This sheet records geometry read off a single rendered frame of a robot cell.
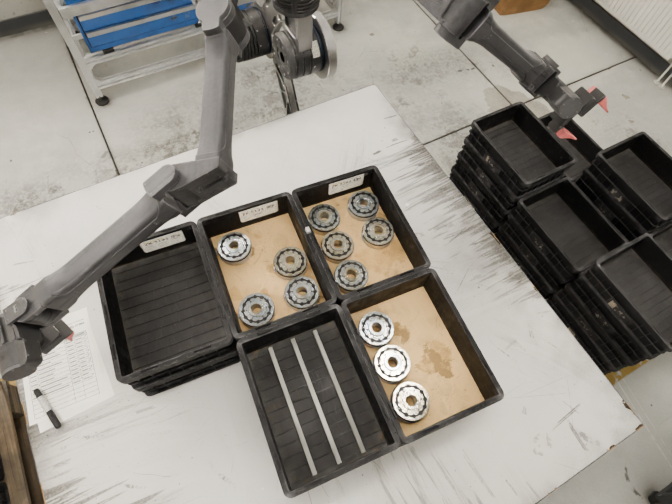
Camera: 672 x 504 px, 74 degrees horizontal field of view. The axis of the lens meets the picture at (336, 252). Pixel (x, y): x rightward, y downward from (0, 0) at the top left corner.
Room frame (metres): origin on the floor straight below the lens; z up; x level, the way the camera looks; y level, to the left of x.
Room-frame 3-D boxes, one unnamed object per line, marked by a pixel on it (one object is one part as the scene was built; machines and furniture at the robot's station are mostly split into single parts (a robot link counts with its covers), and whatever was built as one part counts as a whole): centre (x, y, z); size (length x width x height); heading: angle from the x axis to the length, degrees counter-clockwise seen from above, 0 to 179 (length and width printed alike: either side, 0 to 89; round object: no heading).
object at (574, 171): (1.67, -1.11, 0.26); 0.40 x 0.30 x 0.23; 34
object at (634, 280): (0.78, -1.23, 0.37); 0.40 x 0.30 x 0.45; 35
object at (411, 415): (0.22, -0.24, 0.86); 0.10 x 0.10 x 0.01
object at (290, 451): (0.20, 0.01, 0.87); 0.40 x 0.30 x 0.11; 29
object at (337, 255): (0.66, 0.00, 0.86); 0.10 x 0.10 x 0.01
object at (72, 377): (0.23, 0.78, 0.70); 0.33 x 0.23 x 0.01; 34
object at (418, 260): (0.70, -0.06, 0.87); 0.40 x 0.30 x 0.11; 29
